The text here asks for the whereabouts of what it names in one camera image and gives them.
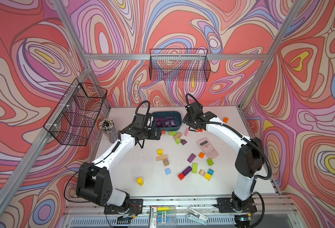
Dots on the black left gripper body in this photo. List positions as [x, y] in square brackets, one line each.
[150, 134]

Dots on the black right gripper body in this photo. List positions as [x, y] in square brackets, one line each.
[189, 120]

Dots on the purple triangular prism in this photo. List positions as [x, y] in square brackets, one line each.
[184, 142]

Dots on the purple long brick front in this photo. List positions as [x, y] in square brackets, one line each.
[187, 170]

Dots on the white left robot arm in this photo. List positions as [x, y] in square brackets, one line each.
[94, 182]

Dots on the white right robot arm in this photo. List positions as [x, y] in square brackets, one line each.
[251, 162]

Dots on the teal plastic storage bin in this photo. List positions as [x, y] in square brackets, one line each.
[177, 119]

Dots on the natural wood block rear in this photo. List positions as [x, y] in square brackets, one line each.
[177, 135]

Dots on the light green flat block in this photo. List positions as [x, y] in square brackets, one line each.
[172, 133]

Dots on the pink calculator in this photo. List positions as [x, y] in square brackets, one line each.
[207, 148]

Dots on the pen holder cup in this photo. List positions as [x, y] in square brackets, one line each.
[108, 127]

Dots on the natural wood long block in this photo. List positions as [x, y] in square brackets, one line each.
[162, 157]

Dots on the orange small block centre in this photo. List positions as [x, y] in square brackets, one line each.
[201, 155]

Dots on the natural wood small block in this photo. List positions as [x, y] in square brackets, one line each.
[166, 162]

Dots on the green cylinder near calculator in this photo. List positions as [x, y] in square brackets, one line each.
[210, 162]

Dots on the light blue wooden cube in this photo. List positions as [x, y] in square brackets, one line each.
[167, 171]

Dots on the light green rectangular block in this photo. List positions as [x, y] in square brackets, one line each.
[194, 167]

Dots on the yellow wooden cylinder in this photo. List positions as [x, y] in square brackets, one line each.
[140, 181]

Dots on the natural wood cylinder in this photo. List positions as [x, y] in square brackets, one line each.
[202, 172]

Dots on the teal small cube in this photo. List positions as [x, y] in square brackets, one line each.
[210, 171]

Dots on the red wooden cube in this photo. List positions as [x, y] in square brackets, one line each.
[181, 176]

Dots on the yellow small cube front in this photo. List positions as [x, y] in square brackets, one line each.
[208, 176]

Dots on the marker box front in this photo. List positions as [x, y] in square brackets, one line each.
[162, 217]

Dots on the clear plastic stapler front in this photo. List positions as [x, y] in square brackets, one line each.
[196, 216]

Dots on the black wire basket back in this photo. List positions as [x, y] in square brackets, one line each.
[179, 64]

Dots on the black wire basket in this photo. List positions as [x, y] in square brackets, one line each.
[179, 64]
[76, 114]

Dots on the black wire basket left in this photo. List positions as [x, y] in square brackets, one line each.
[76, 114]

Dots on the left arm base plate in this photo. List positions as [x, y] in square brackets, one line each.
[129, 207]

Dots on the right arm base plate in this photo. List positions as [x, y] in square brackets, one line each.
[236, 205]

